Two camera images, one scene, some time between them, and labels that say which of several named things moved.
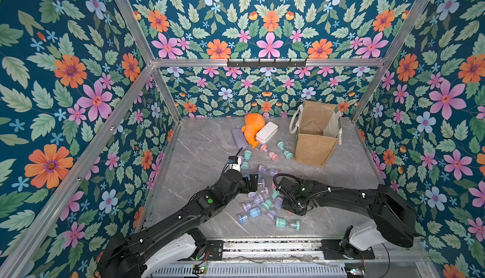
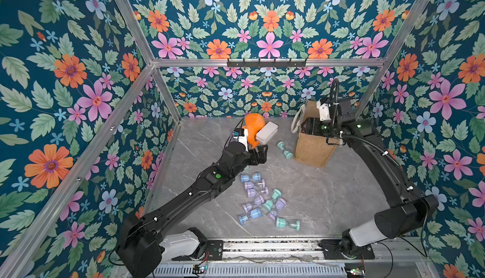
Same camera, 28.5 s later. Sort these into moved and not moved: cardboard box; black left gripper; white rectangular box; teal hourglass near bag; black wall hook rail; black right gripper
Moved: black left gripper; black right gripper
Not moved: white rectangular box; cardboard box; teal hourglass near bag; black wall hook rail
